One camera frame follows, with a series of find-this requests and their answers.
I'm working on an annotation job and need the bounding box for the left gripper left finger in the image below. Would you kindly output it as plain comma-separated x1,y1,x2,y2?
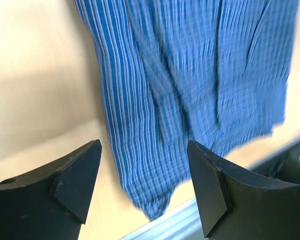
0,140,102,240

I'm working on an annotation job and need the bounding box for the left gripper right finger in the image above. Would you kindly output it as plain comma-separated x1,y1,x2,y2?
186,140,300,240

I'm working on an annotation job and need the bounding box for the blue plaid long sleeve shirt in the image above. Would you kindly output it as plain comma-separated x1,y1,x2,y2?
74,0,300,221

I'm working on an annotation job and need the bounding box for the aluminium mounting rail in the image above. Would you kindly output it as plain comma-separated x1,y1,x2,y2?
119,134,300,240

